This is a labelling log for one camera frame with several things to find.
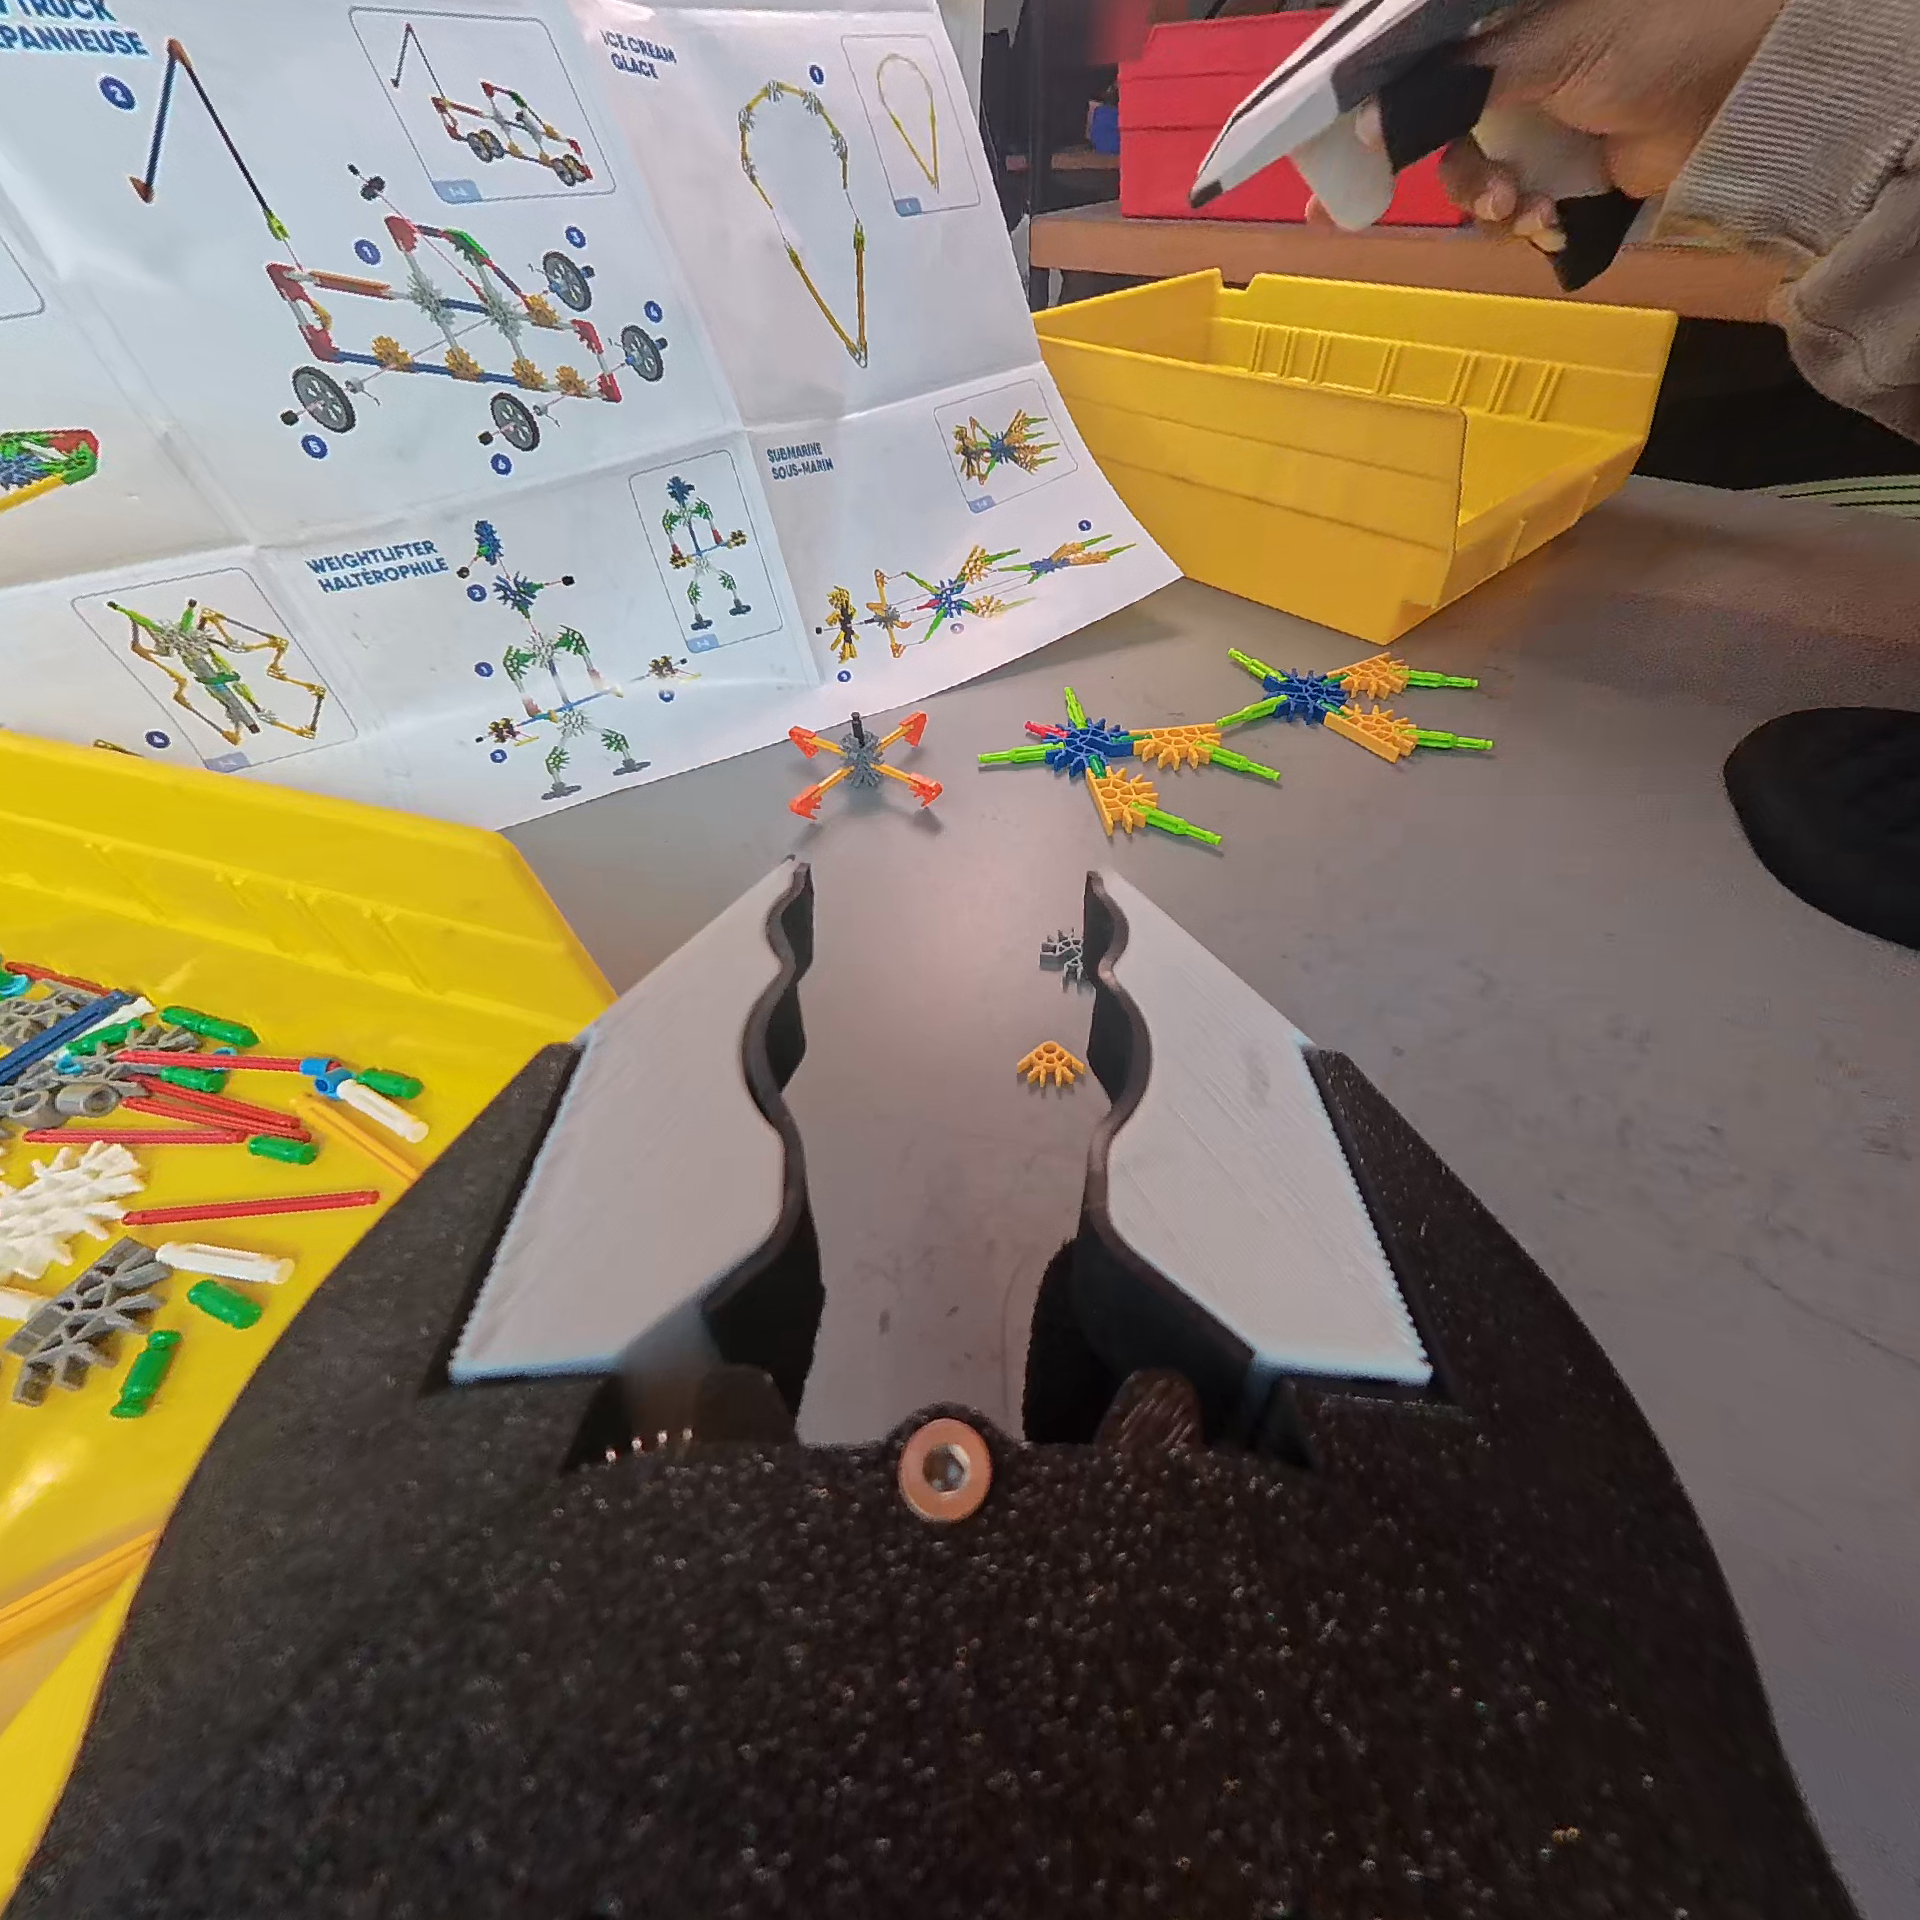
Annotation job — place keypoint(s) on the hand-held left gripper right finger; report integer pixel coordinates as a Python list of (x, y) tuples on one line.
[(1243, 1185)]

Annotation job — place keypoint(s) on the white building instruction sheet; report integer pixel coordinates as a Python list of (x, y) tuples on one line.
[(374, 494)]

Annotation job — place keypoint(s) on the blue green assembly with red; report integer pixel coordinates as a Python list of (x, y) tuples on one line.
[(1092, 745)]

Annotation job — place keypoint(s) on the pile of green red pieces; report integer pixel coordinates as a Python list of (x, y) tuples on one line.
[(60, 1200)]

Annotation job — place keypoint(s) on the black padded cushion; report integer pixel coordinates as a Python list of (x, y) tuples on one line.
[(1828, 825)]

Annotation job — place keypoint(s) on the grey snowflake connector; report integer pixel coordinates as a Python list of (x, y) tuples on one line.
[(1060, 955)]

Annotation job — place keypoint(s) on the orange grey cross assembly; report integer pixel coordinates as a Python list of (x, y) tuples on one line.
[(862, 761)]

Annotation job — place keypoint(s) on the orange fan connector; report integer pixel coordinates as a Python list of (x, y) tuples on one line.
[(1050, 1063)]

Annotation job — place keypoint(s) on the blue green yellow assembly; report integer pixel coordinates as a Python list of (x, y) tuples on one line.
[(1305, 697)]

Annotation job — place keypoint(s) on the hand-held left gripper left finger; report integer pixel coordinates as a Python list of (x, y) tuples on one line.
[(629, 1185)]

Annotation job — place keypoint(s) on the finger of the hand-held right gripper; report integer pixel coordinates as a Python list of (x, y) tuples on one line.
[(1305, 90)]

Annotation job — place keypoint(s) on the yellow plastic bin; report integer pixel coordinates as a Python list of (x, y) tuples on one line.
[(299, 901), (1276, 494)]

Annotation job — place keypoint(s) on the wooden shelf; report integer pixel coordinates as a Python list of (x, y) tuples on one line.
[(1141, 254)]

